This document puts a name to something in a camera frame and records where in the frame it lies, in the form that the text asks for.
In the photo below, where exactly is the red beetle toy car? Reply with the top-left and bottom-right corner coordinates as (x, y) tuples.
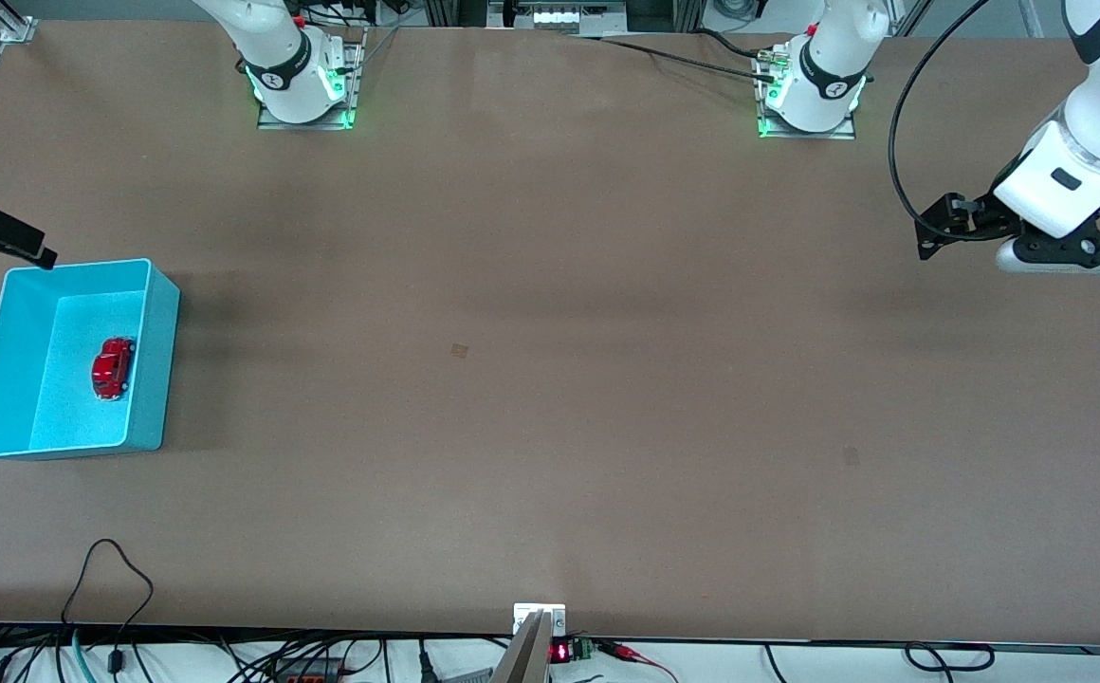
(91, 337), (138, 402)

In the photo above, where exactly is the blue plastic box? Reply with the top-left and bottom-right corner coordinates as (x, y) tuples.
(0, 258), (181, 461)

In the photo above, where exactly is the aluminium corner profile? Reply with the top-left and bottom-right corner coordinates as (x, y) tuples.
(0, 0), (39, 44)

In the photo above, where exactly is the grey device with white lights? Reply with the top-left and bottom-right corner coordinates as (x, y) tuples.
(488, 0), (629, 31)

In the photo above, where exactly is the orange black power strip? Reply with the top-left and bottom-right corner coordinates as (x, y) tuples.
(270, 657), (350, 683)

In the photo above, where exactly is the red clip lead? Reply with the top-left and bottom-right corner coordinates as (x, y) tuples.
(597, 640), (679, 683)

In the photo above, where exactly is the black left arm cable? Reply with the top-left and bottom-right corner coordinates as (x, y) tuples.
(888, 0), (999, 243)

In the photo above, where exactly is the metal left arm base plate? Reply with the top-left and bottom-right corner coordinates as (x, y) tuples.
(757, 46), (858, 141)

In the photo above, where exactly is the short black table cable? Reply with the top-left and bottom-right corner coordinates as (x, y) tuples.
(697, 28), (769, 60)

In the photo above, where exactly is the thin black looped cable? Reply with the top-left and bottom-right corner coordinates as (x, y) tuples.
(62, 539), (155, 676)

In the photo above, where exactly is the long black table cable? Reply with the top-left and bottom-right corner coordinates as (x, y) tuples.
(569, 34), (783, 82)

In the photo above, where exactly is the black coiled cable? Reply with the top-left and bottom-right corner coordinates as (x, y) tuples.
(904, 642), (997, 673)

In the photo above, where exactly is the aluminium frame post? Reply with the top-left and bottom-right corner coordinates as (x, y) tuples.
(422, 0), (486, 28)

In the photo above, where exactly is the white camera bracket plate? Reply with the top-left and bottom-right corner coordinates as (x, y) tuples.
(513, 603), (567, 637)

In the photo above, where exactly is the grey camera mount bar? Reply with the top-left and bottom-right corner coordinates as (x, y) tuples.
(490, 612), (553, 683)

